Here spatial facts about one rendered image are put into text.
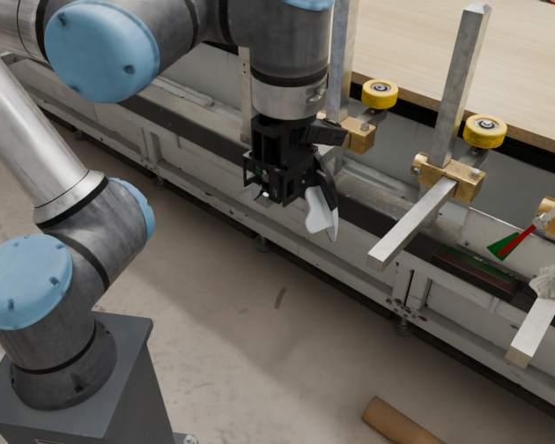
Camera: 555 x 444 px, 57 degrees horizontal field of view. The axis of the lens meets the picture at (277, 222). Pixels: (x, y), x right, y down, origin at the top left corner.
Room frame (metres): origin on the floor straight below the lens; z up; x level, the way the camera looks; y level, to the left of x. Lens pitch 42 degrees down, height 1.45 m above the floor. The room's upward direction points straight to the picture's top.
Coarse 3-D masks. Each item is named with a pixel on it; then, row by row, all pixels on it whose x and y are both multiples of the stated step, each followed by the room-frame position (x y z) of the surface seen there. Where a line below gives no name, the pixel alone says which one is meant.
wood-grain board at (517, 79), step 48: (384, 0) 1.65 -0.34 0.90; (432, 0) 1.65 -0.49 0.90; (480, 0) 1.65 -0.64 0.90; (528, 0) 1.65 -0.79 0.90; (384, 48) 1.29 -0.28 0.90; (432, 48) 1.29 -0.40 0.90; (528, 48) 1.29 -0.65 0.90; (432, 96) 1.03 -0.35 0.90; (480, 96) 1.03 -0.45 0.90; (528, 96) 1.03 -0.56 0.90
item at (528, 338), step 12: (540, 300) 0.48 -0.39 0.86; (552, 300) 0.48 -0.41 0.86; (540, 312) 0.46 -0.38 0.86; (552, 312) 0.46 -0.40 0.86; (528, 324) 0.44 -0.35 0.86; (540, 324) 0.44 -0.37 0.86; (516, 336) 0.42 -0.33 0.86; (528, 336) 0.42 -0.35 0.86; (540, 336) 0.42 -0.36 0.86; (516, 348) 0.40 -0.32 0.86; (528, 348) 0.40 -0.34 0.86; (516, 360) 0.39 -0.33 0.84; (528, 360) 0.39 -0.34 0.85
